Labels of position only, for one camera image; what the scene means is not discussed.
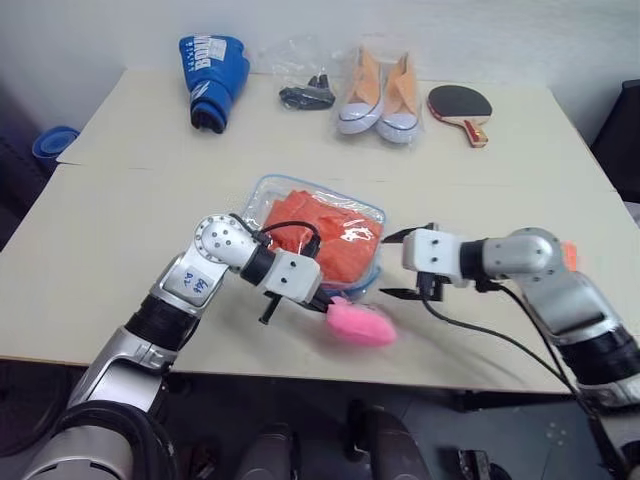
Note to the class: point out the dark rounded shape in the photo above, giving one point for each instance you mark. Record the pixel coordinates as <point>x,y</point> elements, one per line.
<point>387,440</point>
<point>272,450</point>

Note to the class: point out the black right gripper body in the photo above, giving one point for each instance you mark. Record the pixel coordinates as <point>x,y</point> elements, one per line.
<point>429,286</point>

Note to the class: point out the pink fluffy cloth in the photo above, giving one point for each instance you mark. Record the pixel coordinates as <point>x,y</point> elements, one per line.
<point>360,327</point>

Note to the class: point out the dark blue seat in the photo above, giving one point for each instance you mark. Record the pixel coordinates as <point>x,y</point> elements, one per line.
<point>15,170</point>

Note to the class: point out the orange cloth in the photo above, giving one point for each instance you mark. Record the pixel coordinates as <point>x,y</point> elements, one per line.
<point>345,250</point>

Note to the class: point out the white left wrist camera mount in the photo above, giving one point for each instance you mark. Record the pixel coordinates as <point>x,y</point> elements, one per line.
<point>292,275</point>

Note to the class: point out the black chair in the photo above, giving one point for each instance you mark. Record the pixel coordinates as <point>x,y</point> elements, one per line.
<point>620,130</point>

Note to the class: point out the clear plastic zip pouch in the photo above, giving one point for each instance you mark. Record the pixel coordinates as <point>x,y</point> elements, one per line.
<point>265,192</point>

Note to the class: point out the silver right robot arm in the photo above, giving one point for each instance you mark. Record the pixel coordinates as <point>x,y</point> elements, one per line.
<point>520,250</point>

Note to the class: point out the blue boxing glove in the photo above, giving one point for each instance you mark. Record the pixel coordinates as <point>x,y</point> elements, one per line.
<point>212,80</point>

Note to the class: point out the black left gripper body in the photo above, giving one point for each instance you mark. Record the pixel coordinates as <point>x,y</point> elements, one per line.
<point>311,301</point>

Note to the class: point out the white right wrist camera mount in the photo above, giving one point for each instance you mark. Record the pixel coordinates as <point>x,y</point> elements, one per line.
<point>430,252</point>

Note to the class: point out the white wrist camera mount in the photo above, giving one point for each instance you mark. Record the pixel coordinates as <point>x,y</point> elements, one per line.
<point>292,275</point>
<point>430,252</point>

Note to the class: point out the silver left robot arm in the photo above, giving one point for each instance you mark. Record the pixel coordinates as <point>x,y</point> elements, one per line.
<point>220,245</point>

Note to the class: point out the orange canvas shoes pair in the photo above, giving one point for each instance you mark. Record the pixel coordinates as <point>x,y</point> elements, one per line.
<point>422,135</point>

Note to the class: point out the blue round lid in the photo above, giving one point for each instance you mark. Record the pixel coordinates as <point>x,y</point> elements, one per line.
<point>52,142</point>

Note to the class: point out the black table tennis paddle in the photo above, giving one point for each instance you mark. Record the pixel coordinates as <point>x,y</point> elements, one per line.
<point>457,102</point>

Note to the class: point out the black table frame bar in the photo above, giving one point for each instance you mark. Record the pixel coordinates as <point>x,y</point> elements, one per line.
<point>500,401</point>

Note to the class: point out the orange white canvas shoe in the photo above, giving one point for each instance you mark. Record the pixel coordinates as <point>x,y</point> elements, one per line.
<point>360,95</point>
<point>400,100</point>

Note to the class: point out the small orange object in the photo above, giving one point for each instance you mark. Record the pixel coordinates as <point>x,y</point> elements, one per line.
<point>570,255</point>

